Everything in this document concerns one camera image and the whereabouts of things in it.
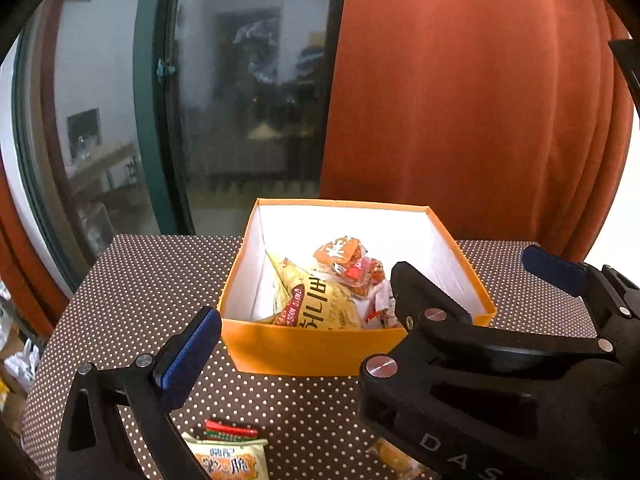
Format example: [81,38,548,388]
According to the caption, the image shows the orange curtain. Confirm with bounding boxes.
[0,166,68,340]
[320,0,634,260]

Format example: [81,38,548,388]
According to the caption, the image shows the orange curtain right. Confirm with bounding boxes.
[320,0,634,260]

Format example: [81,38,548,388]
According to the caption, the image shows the brown polka dot tablecloth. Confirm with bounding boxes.
[22,235,594,479]

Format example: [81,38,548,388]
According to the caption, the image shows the orange curtain left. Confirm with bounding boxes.
[0,166,68,340]

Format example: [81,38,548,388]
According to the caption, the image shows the red snack packet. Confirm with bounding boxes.
[204,419,259,442]

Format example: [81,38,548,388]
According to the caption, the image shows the cream biscuit snack packet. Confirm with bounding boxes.
[181,432,269,480]

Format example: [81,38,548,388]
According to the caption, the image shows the yellow cake snack packet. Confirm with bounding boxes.
[367,438,426,480]

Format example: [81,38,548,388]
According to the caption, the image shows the orange cardboard box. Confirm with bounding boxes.
[218,198,497,376]

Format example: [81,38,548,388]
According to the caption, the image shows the orange snack packet in box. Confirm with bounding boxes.
[314,236,386,298]

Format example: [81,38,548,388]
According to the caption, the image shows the yellow honey butter chip bag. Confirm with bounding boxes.
[252,252,362,330]

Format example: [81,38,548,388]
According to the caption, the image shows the green framed glass door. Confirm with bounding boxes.
[1,0,344,295]

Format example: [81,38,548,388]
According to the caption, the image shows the white red snack bag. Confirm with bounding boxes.
[355,280,401,330]

